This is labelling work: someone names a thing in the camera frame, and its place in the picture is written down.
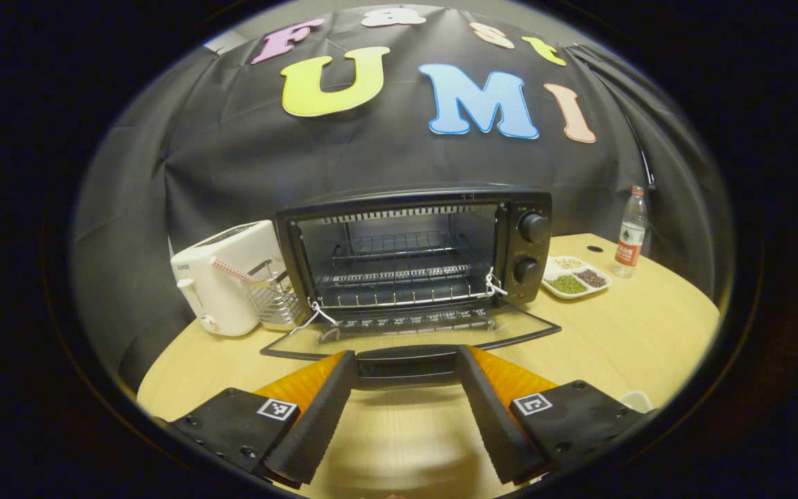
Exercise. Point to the clear water bottle red label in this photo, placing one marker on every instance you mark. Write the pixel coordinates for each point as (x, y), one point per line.
(629, 242)

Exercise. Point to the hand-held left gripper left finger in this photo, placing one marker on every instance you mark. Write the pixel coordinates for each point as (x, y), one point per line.
(323, 416)

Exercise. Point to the white divided plate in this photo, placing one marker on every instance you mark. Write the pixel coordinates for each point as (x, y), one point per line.
(555, 269)

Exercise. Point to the black electric oven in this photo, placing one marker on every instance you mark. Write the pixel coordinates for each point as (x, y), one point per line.
(440, 197)

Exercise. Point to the pile of dark red beans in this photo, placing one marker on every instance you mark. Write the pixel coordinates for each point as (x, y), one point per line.
(591, 278)

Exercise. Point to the black backdrop cloth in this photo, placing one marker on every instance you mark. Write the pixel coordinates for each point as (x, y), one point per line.
(233, 138)

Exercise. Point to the pile of yellow soybeans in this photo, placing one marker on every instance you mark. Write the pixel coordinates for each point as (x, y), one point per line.
(568, 263)

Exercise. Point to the white toaster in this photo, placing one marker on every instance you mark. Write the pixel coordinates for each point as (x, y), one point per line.
(212, 291)

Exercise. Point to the cream square plate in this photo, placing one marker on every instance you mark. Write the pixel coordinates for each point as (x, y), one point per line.
(638, 402)

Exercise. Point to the red checked stick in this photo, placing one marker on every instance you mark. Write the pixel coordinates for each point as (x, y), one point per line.
(233, 270)

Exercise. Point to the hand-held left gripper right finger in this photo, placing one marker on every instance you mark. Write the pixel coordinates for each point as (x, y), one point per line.
(492, 416)

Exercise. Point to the pile of green beans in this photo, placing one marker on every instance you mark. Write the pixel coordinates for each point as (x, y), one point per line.
(566, 284)

